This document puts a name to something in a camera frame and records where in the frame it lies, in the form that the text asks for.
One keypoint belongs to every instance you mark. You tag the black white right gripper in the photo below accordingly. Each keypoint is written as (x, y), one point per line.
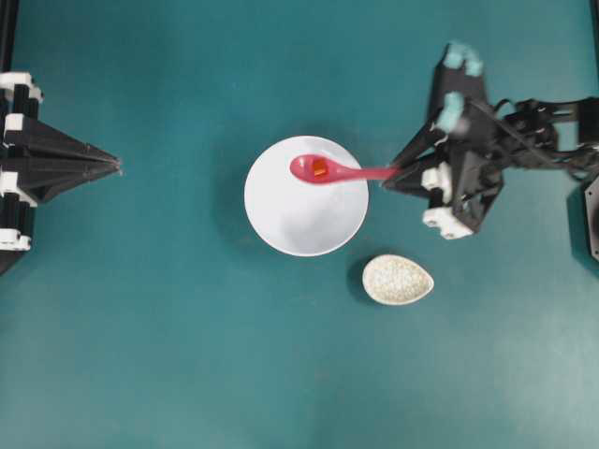
(461, 178)

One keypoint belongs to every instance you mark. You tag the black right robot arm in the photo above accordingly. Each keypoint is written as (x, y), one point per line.
(547, 136)

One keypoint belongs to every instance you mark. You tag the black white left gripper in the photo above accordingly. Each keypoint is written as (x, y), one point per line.
(35, 182)

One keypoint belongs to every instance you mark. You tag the small red block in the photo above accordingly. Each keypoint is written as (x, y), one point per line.
(320, 167)

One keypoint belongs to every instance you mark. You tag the speckled ceramic spoon rest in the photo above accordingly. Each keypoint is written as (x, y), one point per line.
(394, 280)

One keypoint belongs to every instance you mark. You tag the white round bowl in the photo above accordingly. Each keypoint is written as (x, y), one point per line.
(296, 217)

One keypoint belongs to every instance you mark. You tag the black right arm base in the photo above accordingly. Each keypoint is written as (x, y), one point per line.
(582, 210)

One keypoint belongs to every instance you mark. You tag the black frame rail left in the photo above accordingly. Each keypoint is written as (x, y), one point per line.
(8, 23)

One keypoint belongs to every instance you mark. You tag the pink plastic spoon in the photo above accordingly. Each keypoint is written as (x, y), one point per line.
(301, 168)

